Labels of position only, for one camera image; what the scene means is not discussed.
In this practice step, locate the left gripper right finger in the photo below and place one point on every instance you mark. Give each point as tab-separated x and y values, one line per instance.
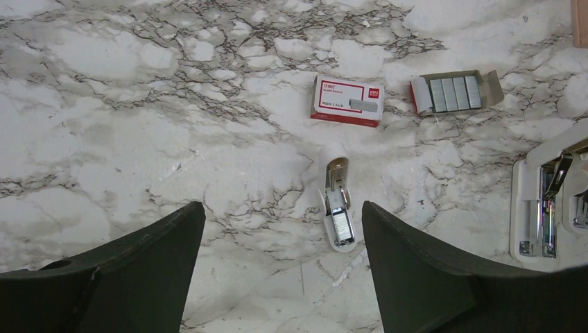
424	284

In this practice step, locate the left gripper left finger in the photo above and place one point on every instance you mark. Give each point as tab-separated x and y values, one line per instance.
136	283

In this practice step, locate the grey teal staple box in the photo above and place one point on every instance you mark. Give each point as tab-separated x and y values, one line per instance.
456	92

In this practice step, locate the red white staple box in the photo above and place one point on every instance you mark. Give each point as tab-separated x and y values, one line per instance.
345	101

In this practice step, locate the orange desk organizer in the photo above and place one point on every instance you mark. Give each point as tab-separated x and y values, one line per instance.
579	11

